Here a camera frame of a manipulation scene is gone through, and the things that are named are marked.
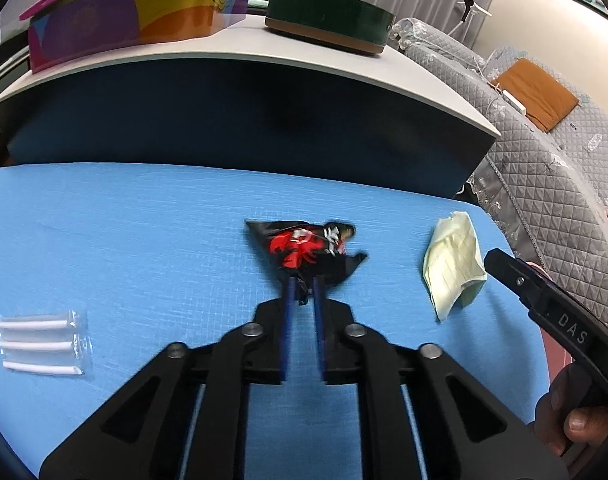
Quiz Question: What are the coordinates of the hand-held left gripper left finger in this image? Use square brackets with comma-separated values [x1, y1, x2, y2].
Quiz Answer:
[38, 276, 299, 480]

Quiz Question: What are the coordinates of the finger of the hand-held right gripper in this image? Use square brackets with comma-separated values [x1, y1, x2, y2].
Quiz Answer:
[484, 247, 556, 314]

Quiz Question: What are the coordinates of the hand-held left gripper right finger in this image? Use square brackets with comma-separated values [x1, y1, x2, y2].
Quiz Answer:
[312, 275, 568, 480]

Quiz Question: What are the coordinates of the pale paper napkin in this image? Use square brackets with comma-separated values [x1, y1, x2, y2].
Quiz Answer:
[423, 211, 486, 322]

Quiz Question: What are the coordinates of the black and red snack wrapper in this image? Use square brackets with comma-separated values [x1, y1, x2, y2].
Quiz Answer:
[245, 219, 369, 286]

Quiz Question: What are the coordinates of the person's right hand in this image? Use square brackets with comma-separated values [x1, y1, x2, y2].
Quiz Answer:
[534, 365, 608, 468]

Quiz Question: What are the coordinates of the grey quilted sofa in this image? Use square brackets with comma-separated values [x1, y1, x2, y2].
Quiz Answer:
[391, 17, 608, 331]

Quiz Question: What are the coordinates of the white device on sofa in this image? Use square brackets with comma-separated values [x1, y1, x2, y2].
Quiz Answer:
[501, 89, 529, 115]

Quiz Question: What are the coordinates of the blue mat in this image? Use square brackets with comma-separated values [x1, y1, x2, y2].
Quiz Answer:
[0, 162, 557, 480]

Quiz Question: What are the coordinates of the orange cushion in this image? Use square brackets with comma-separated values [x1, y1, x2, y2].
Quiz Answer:
[490, 58, 580, 133]

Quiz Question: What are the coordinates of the white and navy coffee table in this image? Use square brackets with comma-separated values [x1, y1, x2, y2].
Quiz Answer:
[0, 14, 502, 200]

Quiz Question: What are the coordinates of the packet of white straws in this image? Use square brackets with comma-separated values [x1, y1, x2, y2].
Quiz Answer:
[0, 307, 93, 377]

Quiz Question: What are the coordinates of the green round tin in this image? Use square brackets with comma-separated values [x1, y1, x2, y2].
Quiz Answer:
[264, 0, 395, 57]

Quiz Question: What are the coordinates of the colourful rectangular box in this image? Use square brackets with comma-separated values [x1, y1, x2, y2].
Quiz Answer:
[21, 0, 252, 73]

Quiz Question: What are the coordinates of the white stand with camera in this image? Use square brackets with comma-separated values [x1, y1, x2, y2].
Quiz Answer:
[456, 0, 492, 41]

